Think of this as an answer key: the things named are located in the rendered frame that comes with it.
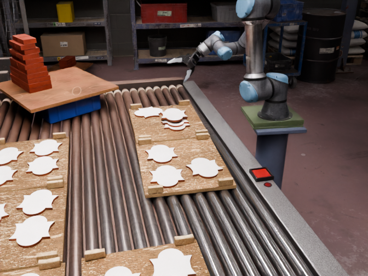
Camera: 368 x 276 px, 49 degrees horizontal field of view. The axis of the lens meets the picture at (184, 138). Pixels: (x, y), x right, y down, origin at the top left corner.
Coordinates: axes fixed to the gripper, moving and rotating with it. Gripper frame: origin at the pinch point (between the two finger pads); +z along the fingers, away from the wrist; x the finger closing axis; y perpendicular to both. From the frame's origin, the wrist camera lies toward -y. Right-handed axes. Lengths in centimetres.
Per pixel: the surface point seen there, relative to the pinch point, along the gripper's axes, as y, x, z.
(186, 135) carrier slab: -56, -18, 12
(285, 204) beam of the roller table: -110, -45, -6
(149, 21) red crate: 362, 26, -4
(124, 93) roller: 7.6, 8.9, 31.8
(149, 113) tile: -31.6, -3.2, 22.0
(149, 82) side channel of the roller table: 17.8, 3.3, 16.9
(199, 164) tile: -85, -22, 12
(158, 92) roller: 6.4, -3.8, 15.4
